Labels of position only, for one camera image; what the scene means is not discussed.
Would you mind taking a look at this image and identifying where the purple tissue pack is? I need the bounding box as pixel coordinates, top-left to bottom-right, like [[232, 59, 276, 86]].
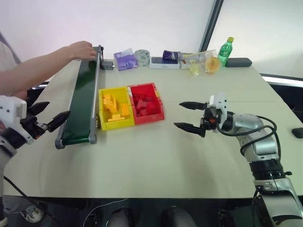
[[113, 48, 139, 71]]

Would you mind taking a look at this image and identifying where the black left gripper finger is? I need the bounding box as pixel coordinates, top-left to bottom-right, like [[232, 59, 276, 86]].
[[27, 101, 51, 117], [46, 110, 71, 133]]

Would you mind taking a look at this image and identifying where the grey tape roll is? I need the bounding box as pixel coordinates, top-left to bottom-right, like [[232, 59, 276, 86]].
[[134, 49, 152, 68]]

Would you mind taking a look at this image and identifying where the purple snack packet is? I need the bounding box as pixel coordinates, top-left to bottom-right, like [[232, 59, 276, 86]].
[[162, 50, 183, 61]]

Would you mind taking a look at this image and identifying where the dark grey oblong case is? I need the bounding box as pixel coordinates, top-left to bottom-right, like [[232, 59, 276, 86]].
[[225, 57, 253, 68]]

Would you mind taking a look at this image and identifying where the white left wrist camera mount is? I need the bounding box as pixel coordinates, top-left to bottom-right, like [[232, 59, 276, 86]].
[[0, 95, 34, 145]]

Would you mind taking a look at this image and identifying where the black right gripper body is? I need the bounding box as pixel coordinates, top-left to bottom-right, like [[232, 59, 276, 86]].
[[199, 102, 220, 138]]

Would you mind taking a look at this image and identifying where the yellow plastic bin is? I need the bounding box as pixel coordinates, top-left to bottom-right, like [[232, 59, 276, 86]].
[[97, 86, 136, 131]]

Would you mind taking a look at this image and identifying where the pale yellow crumpled wrapper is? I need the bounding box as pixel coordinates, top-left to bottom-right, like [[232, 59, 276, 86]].
[[188, 65, 201, 78]]

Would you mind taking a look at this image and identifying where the dark window frame post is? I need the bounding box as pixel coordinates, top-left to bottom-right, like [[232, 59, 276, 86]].
[[199, 0, 225, 53]]

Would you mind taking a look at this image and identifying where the green conveyor belt grey frame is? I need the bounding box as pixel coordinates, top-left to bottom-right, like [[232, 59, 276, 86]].
[[54, 44, 105, 150]]

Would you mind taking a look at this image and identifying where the person's white shirt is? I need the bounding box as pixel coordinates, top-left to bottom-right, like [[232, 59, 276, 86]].
[[0, 30, 22, 72]]

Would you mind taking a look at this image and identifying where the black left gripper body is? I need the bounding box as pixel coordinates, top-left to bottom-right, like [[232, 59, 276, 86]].
[[19, 113, 51, 140]]

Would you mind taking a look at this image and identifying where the thin white cable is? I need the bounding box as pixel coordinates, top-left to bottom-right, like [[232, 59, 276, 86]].
[[84, 198, 129, 227]]

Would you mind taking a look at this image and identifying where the white sneaker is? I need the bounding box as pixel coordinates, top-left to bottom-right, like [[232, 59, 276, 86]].
[[20, 205, 45, 223]]

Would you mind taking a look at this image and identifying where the red plastic bin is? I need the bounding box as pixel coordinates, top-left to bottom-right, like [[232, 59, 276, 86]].
[[127, 82, 166, 125]]

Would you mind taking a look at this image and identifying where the black computer mouse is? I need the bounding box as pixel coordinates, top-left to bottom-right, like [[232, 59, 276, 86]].
[[291, 127, 303, 139]]

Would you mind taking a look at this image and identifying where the green bottle yellow cap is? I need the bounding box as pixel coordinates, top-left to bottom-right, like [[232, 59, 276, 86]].
[[217, 36, 235, 68]]

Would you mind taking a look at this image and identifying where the white and blue flat box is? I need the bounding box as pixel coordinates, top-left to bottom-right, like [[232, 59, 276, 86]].
[[149, 56, 181, 70]]

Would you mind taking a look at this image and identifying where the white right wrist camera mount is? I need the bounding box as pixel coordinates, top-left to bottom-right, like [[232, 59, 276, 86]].
[[208, 92, 230, 133]]

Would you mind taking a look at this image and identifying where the person's bare hand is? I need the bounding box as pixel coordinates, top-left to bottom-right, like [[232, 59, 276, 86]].
[[71, 41, 98, 61]]

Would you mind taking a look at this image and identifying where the flat yellow building plate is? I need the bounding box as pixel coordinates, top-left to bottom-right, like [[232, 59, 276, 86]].
[[107, 113, 126, 122]]

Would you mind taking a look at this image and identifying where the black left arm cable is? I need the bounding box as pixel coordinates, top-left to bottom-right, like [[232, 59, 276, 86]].
[[2, 175, 57, 217]]

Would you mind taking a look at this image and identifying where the dark rounded shape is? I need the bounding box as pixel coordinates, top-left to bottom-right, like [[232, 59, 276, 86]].
[[107, 208, 130, 227]]

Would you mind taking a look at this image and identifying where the clear plastic bag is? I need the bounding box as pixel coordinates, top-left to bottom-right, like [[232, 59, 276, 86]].
[[179, 49, 217, 71]]

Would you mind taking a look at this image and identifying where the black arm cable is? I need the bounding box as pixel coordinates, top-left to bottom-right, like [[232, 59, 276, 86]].
[[2, 175, 57, 217], [217, 114, 283, 157]]

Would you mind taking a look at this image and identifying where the orange tape roll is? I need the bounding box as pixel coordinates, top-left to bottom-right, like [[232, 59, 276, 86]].
[[204, 56, 222, 75]]

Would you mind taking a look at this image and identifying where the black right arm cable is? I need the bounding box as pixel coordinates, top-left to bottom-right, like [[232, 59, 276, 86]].
[[217, 114, 283, 157]]

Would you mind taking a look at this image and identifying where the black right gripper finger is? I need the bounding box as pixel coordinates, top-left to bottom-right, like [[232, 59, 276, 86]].
[[173, 122, 205, 138], [178, 101, 209, 112]]

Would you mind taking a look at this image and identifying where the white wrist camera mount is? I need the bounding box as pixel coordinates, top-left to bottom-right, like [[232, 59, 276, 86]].
[[0, 95, 34, 145], [208, 92, 230, 133]]

